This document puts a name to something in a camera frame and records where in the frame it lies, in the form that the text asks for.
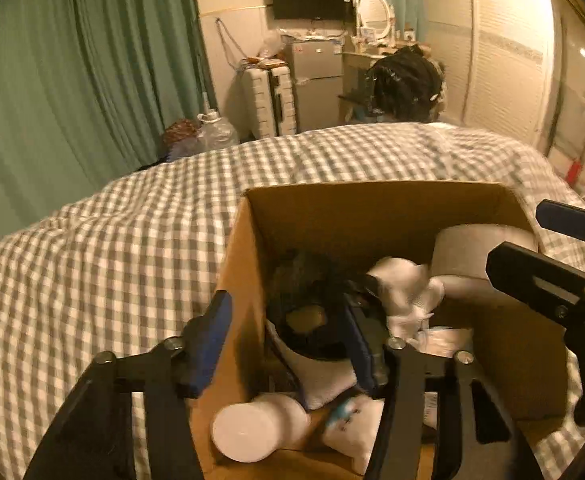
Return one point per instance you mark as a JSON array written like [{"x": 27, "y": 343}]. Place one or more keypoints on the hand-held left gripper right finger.
[{"x": 363, "y": 347}]

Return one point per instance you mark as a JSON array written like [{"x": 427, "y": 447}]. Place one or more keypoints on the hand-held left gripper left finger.
[{"x": 212, "y": 345}]

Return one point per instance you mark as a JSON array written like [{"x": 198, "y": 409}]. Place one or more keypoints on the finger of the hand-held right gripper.
[
  {"x": 572, "y": 221},
  {"x": 537, "y": 272}
]

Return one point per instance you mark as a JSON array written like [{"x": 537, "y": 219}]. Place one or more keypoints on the white soft pack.
[{"x": 322, "y": 380}]

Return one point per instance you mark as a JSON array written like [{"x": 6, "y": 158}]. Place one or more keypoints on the white tape roll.
[{"x": 472, "y": 255}]

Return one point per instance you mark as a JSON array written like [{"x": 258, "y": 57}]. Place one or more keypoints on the white sock with dark cuff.
[{"x": 402, "y": 285}]

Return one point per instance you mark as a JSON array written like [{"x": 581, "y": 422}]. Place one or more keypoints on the small white printed packet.
[{"x": 442, "y": 340}]

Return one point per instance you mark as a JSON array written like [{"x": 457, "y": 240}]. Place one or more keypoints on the black round object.
[{"x": 312, "y": 280}]

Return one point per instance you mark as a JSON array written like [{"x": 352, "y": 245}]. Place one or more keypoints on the white plastic cup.
[{"x": 252, "y": 430}]

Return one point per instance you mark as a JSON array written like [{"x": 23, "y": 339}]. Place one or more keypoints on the cardboard box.
[{"x": 372, "y": 220}]

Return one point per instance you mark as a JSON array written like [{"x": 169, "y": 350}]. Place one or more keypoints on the red fire extinguisher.
[{"x": 575, "y": 172}]

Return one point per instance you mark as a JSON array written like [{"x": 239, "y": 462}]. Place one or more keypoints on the grey white checkered blanket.
[{"x": 122, "y": 240}]

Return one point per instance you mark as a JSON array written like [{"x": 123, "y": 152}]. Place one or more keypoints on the white louvered wardrobe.
[{"x": 502, "y": 50}]

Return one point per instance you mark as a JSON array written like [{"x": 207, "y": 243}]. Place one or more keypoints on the brown patterned bag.
[{"x": 180, "y": 135}]

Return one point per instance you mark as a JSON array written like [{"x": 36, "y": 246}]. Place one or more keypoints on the clear plastic water jug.
[{"x": 217, "y": 132}]

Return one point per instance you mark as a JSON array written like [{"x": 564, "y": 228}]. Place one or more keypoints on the black jacket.
[{"x": 405, "y": 85}]

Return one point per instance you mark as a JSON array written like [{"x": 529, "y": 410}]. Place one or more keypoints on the white ribbed suitcase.
[{"x": 267, "y": 102}]

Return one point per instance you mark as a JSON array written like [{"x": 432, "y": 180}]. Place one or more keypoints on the small silver fridge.
[{"x": 315, "y": 85}]

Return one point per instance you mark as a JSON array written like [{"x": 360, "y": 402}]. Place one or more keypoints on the white oval vanity mirror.
[{"x": 375, "y": 10}]

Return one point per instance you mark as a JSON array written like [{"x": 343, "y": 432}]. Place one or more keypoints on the clear plastic bag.
[{"x": 271, "y": 45}]

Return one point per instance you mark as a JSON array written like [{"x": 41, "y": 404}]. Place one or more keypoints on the wide green curtain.
[{"x": 97, "y": 60}]

